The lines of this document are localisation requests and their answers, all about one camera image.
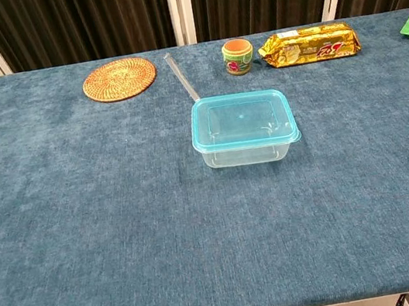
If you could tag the clear plastic container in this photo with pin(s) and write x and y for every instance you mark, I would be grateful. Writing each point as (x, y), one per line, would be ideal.
(246, 155)

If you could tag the translucent blue plastic container lid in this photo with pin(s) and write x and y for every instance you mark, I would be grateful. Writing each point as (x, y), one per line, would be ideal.
(241, 117)

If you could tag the clear glass tube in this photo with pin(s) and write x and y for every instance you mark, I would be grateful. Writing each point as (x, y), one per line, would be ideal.
(180, 76)

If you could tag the small colourful painted cup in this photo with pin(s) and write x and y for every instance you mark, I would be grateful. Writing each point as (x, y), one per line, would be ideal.
(238, 61)

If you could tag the blue fabric table cloth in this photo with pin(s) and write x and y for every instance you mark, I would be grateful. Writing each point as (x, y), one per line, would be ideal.
(120, 214)

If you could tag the round woven rattan coaster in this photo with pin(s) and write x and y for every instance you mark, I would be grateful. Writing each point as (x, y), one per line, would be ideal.
(119, 80)

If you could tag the gold biscuit packet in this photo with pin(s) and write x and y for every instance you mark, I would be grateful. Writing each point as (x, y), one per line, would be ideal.
(308, 47)

